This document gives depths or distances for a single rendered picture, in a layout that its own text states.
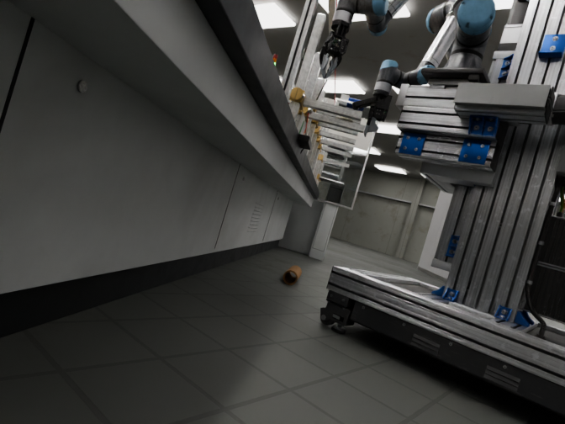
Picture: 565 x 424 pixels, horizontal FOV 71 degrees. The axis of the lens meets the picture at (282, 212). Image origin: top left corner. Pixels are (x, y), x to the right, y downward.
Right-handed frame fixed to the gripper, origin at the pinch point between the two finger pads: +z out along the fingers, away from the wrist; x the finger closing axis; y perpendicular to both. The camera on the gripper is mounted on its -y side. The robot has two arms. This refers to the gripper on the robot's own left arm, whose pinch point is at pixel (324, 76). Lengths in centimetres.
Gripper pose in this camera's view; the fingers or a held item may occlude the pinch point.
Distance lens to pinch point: 168.8
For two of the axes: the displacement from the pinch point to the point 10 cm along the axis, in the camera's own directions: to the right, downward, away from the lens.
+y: 2.3, 0.6, -9.7
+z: -2.8, 9.6, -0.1
